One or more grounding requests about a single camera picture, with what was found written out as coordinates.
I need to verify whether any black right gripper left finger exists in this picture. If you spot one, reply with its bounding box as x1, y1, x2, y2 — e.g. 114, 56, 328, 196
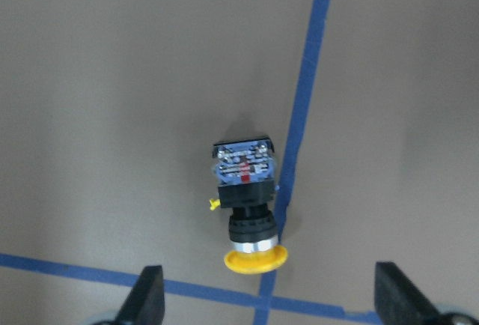
114, 265, 165, 325

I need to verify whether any yellow push button switch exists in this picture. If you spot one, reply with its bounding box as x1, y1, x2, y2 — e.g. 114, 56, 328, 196
210, 135, 288, 275

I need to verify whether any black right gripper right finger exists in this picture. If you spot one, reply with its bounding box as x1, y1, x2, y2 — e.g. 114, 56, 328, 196
373, 261, 440, 325

